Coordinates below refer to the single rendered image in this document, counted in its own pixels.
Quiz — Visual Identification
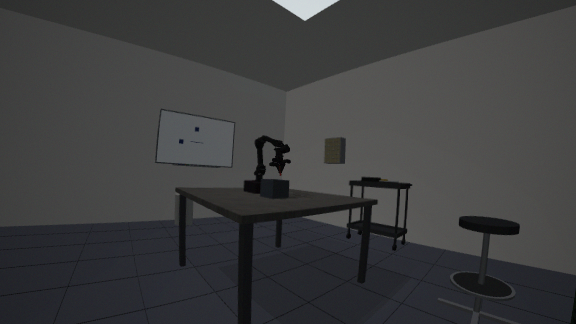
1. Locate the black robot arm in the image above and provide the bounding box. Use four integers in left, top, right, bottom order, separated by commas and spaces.
254, 135, 290, 182

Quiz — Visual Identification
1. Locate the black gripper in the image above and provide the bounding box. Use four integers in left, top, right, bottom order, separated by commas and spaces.
269, 154, 291, 173

